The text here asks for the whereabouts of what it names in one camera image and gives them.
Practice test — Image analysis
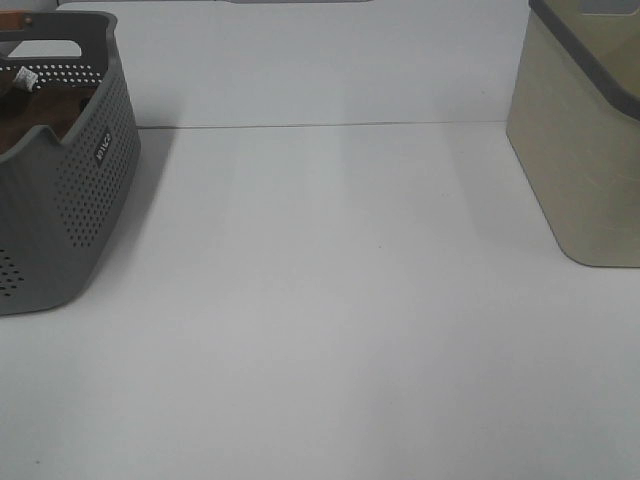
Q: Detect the brown towel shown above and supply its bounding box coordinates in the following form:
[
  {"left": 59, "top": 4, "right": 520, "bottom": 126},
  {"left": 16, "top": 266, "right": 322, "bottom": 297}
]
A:
[{"left": 1, "top": 64, "right": 102, "bottom": 153}]

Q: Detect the grey perforated laundry basket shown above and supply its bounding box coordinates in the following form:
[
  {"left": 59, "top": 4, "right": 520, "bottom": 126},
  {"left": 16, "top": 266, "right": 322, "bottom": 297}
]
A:
[{"left": 1, "top": 11, "right": 141, "bottom": 316}]

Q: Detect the beige plastic basket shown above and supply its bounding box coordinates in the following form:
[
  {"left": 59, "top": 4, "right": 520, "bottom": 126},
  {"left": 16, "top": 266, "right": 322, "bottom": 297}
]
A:
[{"left": 506, "top": 1, "right": 639, "bottom": 268}]

